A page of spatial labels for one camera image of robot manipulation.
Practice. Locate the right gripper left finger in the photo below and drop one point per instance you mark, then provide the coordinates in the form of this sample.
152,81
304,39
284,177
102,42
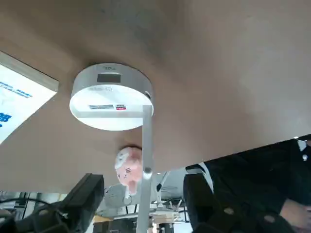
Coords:
73,213

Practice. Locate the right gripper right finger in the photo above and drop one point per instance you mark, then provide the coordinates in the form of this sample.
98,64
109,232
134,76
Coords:
206,213

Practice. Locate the white foldable desk lamp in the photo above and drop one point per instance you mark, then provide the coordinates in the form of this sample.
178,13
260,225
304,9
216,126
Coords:
109,116

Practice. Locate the person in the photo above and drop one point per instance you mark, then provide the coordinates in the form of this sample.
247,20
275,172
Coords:
255,170

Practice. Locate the pink plush toy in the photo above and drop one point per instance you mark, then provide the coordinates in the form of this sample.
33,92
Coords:
128,170

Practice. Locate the white and blue book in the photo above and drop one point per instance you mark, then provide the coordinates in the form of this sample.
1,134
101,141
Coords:
14,102

